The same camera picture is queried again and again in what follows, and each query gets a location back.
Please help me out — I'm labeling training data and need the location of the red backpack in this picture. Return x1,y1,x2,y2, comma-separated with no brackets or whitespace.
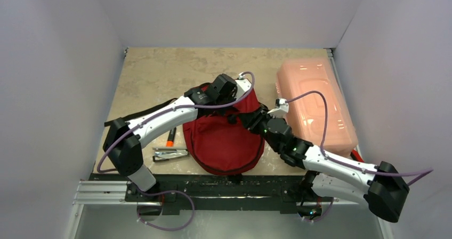
103,82,266,177

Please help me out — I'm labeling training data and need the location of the orange highlighter marker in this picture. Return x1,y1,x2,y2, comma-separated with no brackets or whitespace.
166,128,176,147

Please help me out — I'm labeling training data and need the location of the silver black stapler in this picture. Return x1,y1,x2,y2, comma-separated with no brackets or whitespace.
152,147,189,163

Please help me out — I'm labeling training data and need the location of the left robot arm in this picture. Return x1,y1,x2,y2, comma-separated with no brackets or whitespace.
97,72,255,201

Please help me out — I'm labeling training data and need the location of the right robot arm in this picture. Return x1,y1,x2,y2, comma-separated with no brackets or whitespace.
238,108,410,222

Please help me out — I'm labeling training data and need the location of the pink plastic storage box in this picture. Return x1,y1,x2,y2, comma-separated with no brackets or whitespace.
276,58,358,157

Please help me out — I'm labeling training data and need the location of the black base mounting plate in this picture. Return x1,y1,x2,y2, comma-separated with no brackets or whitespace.
89,173,332,215

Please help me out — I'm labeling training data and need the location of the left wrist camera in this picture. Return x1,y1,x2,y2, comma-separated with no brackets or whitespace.
235,78,252,100

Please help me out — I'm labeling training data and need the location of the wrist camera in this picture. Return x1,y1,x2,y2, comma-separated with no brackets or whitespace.
267,98,289,118
235,78,252,100

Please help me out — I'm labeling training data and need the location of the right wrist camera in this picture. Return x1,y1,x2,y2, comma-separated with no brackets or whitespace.
267,98,289,118

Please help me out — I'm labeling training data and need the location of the red handled tool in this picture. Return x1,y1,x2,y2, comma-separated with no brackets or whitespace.
350,149,365,163

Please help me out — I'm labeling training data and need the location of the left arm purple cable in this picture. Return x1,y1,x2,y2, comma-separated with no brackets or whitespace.
96,71,256,232

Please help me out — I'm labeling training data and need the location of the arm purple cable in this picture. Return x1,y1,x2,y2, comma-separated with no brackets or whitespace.
96,71,256,232
282,90,434,223

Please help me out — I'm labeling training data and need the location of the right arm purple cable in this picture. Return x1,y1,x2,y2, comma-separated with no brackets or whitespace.
282,90,434,223

